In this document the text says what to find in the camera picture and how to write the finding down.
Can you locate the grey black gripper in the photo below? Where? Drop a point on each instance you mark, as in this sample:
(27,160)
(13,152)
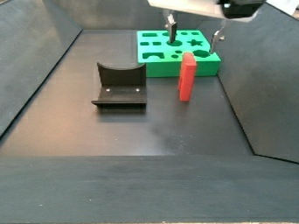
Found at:
(240,10)

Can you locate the red square-circle peg block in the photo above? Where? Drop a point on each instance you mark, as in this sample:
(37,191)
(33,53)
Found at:
(187,76)

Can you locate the green foam shape board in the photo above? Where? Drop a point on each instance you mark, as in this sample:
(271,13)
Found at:
(163,57)

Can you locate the black curved holder bracket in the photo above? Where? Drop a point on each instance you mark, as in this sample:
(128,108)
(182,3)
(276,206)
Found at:
(122,86)

